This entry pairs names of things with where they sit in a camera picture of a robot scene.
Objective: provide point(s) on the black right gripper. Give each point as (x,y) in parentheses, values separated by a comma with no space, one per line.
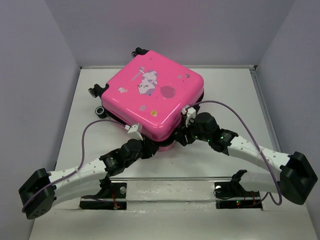
(180,137)

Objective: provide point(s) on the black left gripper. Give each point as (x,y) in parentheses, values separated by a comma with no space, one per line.
(149,148)

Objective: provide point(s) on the pink suitcase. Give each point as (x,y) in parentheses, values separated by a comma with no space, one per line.
(151,90)

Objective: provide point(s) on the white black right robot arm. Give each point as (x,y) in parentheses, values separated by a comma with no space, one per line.
(290,175)

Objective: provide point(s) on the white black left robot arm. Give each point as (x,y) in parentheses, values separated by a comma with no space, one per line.
(43,189)

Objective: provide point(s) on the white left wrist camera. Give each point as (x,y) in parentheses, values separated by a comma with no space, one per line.
(134,131)

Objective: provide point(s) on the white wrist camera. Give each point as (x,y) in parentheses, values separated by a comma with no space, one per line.
(188,113)
(134,131)

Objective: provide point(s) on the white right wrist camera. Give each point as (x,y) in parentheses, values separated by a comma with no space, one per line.
(188,113)

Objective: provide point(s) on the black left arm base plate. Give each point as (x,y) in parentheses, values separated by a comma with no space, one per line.
(113,199)

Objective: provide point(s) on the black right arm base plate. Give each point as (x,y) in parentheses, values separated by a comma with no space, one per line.
(231,195)

